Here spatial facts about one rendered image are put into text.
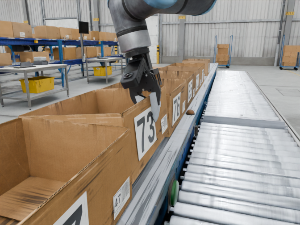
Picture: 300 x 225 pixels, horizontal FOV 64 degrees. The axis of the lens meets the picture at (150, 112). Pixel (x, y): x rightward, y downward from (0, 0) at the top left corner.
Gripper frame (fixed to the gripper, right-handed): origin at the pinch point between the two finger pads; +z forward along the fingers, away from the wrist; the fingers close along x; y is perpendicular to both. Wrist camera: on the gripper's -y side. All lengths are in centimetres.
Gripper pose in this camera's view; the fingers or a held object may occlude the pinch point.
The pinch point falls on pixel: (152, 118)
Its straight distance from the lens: 70.8
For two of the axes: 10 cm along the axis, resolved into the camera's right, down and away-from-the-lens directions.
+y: 2.9, -2.6, 9.2
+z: 2.5, 9.5, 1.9
